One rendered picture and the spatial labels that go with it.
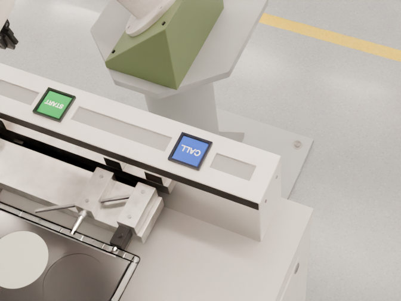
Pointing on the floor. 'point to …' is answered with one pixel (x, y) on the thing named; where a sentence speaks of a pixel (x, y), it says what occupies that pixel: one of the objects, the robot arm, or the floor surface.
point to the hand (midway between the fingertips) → (3, 37)
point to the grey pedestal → (234, 48)
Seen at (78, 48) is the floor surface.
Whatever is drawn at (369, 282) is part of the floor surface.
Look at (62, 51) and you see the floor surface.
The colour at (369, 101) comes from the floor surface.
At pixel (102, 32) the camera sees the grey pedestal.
